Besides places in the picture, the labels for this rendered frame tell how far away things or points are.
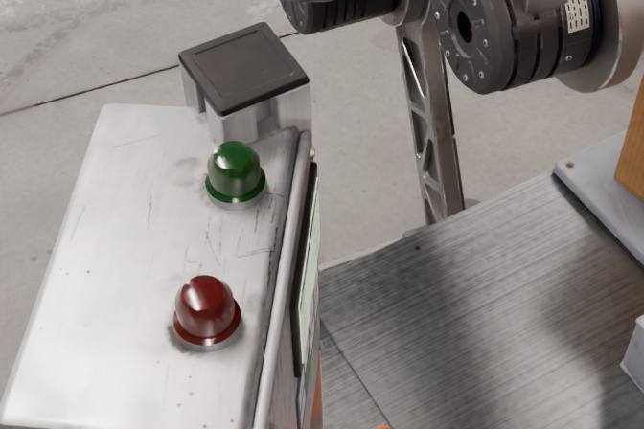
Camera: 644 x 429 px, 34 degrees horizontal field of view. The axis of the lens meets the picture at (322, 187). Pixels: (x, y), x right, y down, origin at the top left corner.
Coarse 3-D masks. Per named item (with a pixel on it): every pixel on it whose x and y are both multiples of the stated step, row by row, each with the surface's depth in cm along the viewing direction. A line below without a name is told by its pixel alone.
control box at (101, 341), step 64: (128, 128) 47; (192, 128) 47; (128, 192) 45; (192, 192) 45; (64, 256) 43; (128, 256) 43; (192, 256) 43; (256, 256) 42; (64, 320) 41; (128, 320) 41; (256, 320) 40; (64, 384) 39; (128, 384) 39; (192, 384) 39; (256, 384) 39
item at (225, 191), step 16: (224, 144) 44; (240, 144) 44; (208, 160) 44; (224, 160) 43; (240, 160) 43; (256, 160) 44; (208, 176) 45; (224, 176) 43; (240, 176) 43; (256, 176) 44; (208, 192) 44; (224, 192) 44; (240, 192) 44; (256, 192) 44; (224, 208) 44; (240, 208) 44
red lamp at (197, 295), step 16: (192, 288) 39; (208, 288) 39; (224, 288) 39; (176, 304) 39; (192, 304) 38; (208, 304) 38; (224, 304) 39; (176, 320) 40; (192, 320) 38; (208, 320) 38; (224, 320) 39; (240, 320) 40; (192, 336) 39; (208, 336) 39; (224, 336) 39
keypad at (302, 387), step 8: (312, 296) 52; (312, 304) 53; (312, 312) 53; (312, 320) 53; (312, 328) 54; (312, 336) 54; (312, 344) 54; (304, 360) 50; (304, 368) 50; (304, 376) 50; (304, 384) 51; (296, 392) 48; (304, 392) 51; (296, 400) 48; (304, 400) 51; (296, 408) 48; (304, 408) 52; (296, 416) 49
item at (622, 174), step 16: (640, 96) 117; (640, 112) 118; (640, 128) 119; (624, 144) 123; (640, 144) 121; (624, 160) 124; (640, 160) 122; (624, 176) 126; (640, 176) 123; (640, 192) 125
